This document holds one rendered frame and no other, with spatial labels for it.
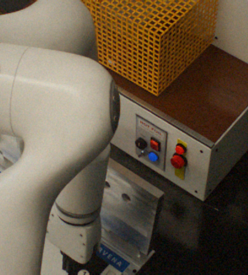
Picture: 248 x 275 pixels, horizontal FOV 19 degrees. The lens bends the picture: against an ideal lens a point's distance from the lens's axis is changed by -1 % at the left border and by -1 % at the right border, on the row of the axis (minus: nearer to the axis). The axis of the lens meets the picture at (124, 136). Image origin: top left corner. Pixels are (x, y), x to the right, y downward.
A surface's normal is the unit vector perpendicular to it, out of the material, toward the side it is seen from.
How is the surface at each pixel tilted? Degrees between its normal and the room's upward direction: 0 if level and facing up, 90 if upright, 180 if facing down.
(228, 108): 0
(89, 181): 83
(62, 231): 78
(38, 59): 7
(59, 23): 48
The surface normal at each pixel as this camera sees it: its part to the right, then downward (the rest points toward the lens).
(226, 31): -0.62, 0.62
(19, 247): 0.51, 0.14
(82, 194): 0.11, 0.69
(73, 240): -0.61, 0.48
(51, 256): 0.00, -0.61
